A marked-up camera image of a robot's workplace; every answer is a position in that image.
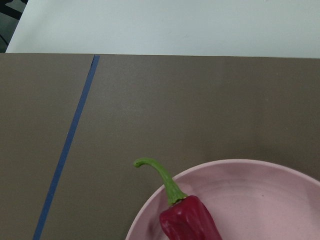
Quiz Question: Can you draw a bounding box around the pink plate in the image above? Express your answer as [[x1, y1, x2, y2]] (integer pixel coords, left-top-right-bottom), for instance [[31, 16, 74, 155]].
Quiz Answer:
[[124, 158, 320, 240]]

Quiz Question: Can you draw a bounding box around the red chili pepper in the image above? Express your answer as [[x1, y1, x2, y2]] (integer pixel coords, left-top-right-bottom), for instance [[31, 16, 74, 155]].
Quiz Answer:
[[133, 157, 222, 240]]

